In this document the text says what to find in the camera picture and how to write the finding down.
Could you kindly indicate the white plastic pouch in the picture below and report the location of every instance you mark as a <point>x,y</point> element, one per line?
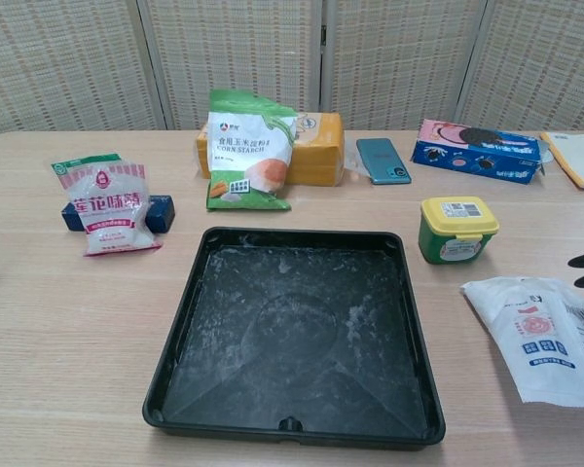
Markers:
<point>540,340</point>

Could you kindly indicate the black square plastic tray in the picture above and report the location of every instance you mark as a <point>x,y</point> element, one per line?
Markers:
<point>297,340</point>

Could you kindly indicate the green white corn starch bag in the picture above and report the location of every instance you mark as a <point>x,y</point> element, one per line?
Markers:
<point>245,155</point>

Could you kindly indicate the pink white seasoning bag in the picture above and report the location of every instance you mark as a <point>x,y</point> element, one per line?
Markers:
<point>109,214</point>

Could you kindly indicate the cream notebook with yellow spine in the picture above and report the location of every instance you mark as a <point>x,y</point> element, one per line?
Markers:
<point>581,158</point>

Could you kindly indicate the white round disc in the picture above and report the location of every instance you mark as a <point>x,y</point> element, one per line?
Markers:
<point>547,153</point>

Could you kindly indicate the green tub with yellow lid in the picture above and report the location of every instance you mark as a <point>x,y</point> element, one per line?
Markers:
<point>455,231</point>

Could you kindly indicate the blue pink cookie box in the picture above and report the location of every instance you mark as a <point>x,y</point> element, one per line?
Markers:
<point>472,153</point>

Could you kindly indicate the bamboo folding screen panel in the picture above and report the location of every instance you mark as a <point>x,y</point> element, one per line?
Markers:
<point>233,53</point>
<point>63,63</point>
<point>399,63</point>
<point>540,63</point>

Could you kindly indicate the teal smartphone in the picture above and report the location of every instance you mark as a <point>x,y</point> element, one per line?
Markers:
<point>382,160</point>

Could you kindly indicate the clear plastic film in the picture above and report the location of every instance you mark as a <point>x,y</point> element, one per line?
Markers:
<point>353,163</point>

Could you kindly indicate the yellow tissue pack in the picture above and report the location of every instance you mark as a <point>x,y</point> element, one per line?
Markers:
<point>318,155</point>

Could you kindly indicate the dark blue small box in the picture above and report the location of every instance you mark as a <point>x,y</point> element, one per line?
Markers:
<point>160,214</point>

